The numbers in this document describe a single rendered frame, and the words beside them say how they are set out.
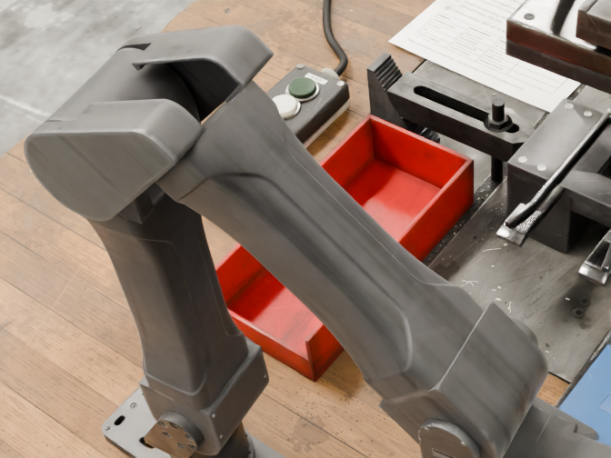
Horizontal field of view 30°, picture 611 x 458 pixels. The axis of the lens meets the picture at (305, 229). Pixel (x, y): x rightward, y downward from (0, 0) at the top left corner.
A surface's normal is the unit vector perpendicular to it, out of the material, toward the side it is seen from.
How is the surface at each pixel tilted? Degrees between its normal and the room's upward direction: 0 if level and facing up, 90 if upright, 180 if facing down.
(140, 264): 95
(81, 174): 90
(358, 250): 42
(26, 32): 0
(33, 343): 0
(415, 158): 90
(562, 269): 0
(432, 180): 90
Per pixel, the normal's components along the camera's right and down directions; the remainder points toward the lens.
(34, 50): -0.11, -0.67
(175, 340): -0.47, 0.68
